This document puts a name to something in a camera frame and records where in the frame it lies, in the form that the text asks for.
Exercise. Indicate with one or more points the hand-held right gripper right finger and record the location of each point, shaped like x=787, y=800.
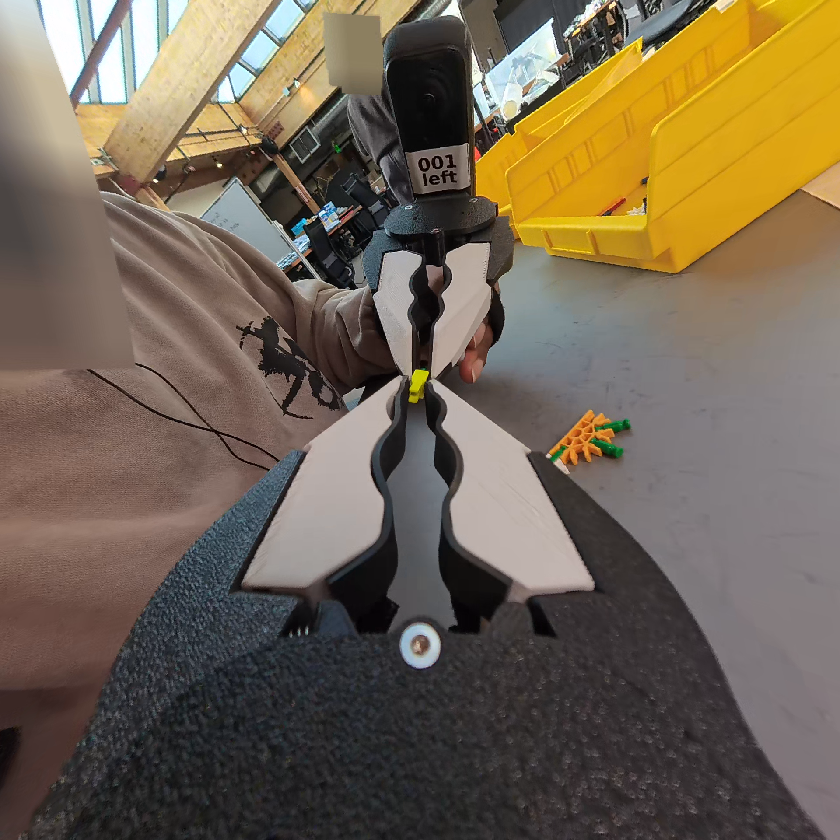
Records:
x=518, y=518

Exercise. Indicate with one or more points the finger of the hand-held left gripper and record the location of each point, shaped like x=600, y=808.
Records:
x=469, y=295
x=394, y=295

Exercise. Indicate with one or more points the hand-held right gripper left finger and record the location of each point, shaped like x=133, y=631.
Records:
x=315, y=518

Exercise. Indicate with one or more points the lime green toy connector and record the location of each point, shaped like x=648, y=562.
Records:
x=418, y=387

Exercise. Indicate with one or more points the toy construction model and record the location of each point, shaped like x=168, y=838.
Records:
x=581, y=443

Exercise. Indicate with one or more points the yellow plastic bin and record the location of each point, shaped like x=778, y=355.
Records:
x=499, y=170
x=722, y=131

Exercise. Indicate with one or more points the person's left forearm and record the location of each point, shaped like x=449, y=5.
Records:
x=341, y=328

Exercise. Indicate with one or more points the grey desk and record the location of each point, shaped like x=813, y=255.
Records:
x=656, y=394

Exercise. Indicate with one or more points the person's left hand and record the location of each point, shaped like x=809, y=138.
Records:
x=476, y=364

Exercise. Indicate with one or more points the black mesh office chair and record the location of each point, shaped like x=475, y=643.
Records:
x=364, y=203
x=325, y=253

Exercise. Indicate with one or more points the cluttered work table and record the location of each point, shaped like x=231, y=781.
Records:
x=308, y=226

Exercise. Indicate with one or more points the pile of toy pieces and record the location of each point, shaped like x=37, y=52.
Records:
x=630, y=208

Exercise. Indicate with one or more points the person's beige hoodie torso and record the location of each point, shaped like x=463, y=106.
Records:
x=131, y=525

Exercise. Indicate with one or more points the glass skylight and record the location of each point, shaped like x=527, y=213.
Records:
x=111, y=59

